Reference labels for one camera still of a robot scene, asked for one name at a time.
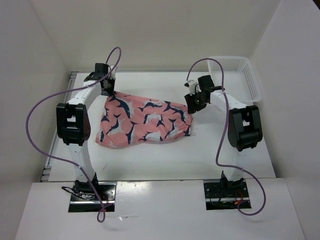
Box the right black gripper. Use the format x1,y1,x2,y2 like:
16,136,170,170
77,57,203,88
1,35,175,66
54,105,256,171
184,89,208,114

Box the pink shark print shorts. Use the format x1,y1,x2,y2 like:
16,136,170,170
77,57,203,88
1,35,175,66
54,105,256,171
95,92,193,149

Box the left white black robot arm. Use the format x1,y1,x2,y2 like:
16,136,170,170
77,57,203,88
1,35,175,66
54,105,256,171
56,63,117,200

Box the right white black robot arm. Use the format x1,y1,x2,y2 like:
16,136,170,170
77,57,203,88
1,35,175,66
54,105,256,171
184,75,263,197

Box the white plastic mesh basket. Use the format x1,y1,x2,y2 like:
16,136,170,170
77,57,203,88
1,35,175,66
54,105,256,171
207,56,262,104

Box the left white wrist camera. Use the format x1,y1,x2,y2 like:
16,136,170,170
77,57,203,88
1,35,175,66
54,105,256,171
107,65,118,79

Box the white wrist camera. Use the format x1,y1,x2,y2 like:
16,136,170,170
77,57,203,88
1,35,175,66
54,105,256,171
107,65,118,79
184,79,200,96

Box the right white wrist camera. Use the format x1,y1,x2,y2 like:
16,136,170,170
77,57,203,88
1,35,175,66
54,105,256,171
184,79,200,96

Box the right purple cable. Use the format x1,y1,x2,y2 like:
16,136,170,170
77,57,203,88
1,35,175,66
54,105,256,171
186,57,267,216

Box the purple cable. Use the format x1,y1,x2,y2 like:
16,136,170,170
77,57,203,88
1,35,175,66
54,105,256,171
25,47,123,223
186,57,267,216

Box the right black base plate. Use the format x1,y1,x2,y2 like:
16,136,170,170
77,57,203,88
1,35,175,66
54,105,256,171
203,179,252,211

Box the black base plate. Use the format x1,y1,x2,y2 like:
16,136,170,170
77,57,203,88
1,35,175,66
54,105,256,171
203,179,252,211
64,182,117,213

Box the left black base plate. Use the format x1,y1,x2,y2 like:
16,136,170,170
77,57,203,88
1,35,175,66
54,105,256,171
64,182,117,213

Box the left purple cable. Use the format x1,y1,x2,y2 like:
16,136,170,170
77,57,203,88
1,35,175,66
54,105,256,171
25,47,123,223

